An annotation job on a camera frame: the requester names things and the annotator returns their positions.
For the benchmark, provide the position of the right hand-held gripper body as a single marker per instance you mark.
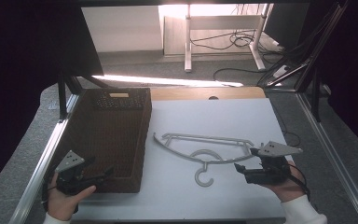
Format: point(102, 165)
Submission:
point(276, 150)

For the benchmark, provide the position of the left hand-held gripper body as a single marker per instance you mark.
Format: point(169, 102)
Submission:
point(70, 161)

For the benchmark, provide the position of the brown woven basket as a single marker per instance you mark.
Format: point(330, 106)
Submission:
point(112, 137)

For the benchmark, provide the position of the white plastic clothes hanger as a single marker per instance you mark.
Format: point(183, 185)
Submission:
point(203, 161)

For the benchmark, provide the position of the person's right hand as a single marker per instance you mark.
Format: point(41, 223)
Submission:
point(287, 189)

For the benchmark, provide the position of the person's left hand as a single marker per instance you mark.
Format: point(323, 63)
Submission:
point(62, 203)

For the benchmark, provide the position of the white table mat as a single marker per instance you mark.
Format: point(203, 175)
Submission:
point(211, 121)

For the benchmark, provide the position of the black metal stand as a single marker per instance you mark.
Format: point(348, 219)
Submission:
point(316, 93)
point(62, 96)

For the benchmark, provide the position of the white power strip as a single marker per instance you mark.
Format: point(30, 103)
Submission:
point(280, 71)

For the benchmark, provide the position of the dark curtain panel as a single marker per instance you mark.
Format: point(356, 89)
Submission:
point(28, 62)

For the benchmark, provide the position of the aluminium frame rail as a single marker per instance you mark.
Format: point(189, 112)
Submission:
point(332, 152)
point(40, 169)

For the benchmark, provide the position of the white metal desk frame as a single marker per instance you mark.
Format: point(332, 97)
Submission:
point(188, 37)

